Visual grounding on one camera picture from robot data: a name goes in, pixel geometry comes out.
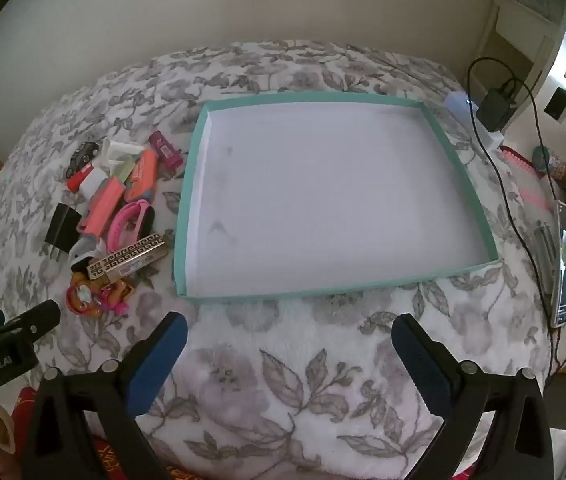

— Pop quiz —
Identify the clear pencil case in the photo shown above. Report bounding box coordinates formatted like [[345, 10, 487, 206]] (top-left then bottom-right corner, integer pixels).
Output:
[[533, 220, 558, 271]]

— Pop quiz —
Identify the white square case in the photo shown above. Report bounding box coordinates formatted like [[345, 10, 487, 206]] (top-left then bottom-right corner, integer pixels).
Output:
[[80, 169, 107, 195]]

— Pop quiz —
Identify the black charger with cable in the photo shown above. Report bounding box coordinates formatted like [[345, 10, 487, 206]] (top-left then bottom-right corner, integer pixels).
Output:
[[467, 56, 566, 376]]

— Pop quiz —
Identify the white power strip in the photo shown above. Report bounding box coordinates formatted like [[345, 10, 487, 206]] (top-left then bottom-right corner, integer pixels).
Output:
[[444, 91, 506, 148]]

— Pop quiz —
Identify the grey floral blanket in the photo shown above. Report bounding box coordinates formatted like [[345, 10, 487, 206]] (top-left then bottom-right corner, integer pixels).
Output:
[[0, 40, 564, 480]]

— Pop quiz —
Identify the black toy car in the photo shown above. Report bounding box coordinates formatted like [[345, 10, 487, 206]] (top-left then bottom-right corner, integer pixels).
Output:
[[66, 141, 100, 178]]

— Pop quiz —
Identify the smartphone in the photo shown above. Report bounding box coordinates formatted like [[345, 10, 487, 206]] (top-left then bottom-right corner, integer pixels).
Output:
[[553, 200, 566, 328]]

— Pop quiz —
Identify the white wooden shelf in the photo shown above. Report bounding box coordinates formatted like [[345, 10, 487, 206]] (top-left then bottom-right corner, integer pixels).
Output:
[[473, 0, 564, 91]]

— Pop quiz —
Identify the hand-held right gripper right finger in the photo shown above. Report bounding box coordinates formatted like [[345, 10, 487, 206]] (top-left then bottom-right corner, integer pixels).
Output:
[[392, 313, 566, 480]]

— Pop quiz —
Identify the orange eraser block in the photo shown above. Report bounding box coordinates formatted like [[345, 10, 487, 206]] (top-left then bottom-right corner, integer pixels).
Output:
[[124, 149, 158, 201]]

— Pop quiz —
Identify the pink smart watch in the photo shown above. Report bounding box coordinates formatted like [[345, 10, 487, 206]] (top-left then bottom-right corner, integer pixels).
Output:
[[106, 199, 155, 253]]

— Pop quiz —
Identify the teal shallow cardboard tray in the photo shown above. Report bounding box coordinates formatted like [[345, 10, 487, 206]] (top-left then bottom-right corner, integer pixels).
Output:
[[172, 92, 502, 301]]

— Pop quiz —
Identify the gold patterned box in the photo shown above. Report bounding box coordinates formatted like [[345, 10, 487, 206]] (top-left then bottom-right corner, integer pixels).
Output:
[[86, 232, 167, 281]]

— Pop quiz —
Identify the maroon tube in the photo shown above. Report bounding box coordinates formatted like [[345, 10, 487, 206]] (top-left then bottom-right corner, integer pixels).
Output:
[[149, 131, 184, 171]]

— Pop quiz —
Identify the pink pup toy figure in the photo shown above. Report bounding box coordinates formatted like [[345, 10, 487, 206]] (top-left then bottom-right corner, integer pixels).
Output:
[[66, 280, 136, 318]]

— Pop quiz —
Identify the black power adapter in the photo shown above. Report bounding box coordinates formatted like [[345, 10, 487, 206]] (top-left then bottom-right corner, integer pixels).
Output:
[[478, 87, 518, 133]]

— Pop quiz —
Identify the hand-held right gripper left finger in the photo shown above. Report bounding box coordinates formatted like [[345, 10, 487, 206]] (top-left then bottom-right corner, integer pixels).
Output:
[[22, 311, 188, 480]]

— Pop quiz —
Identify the white toy chair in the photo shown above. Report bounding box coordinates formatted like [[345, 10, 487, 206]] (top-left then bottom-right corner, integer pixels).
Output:
[[100, 138, 145, 176]]

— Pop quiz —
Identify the black charger plug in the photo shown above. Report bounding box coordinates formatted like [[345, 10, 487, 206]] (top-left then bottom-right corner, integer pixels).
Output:
[[44, 203, 81, 261]]

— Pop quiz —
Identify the pink fringed cloth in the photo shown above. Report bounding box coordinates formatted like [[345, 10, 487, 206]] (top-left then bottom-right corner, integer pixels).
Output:
[[500, 145, 558, 211]]

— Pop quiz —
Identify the pastel toy knife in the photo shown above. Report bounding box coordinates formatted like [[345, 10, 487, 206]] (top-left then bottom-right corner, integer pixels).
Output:
[[79, 157, 136, 236]]

